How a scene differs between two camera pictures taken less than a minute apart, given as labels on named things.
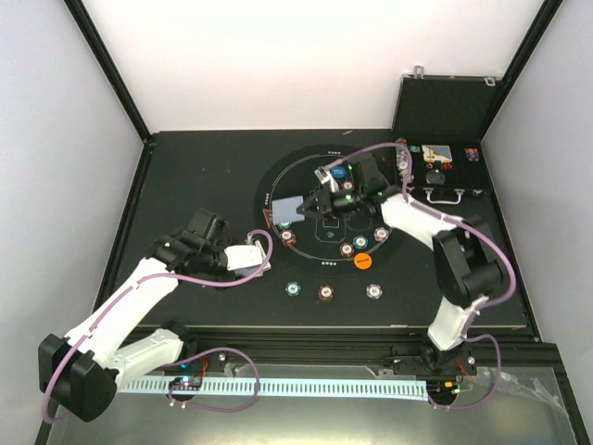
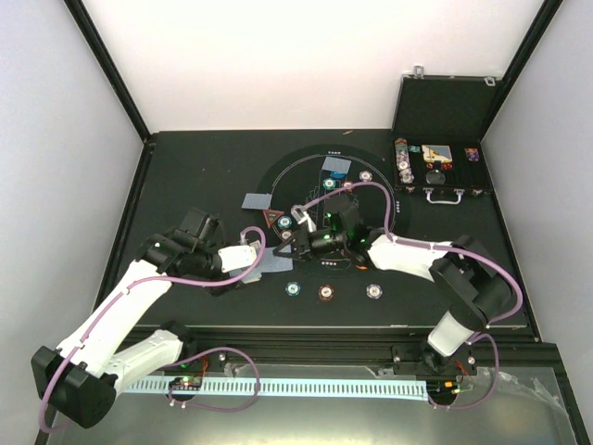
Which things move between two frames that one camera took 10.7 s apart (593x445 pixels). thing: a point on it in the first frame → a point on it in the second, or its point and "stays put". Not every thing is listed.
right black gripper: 317,198 → 293,240
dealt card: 285,210 → 257,200
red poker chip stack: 325,292 stays put
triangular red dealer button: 269,217 stays put
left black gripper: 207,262 stays put
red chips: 288,237 stays put
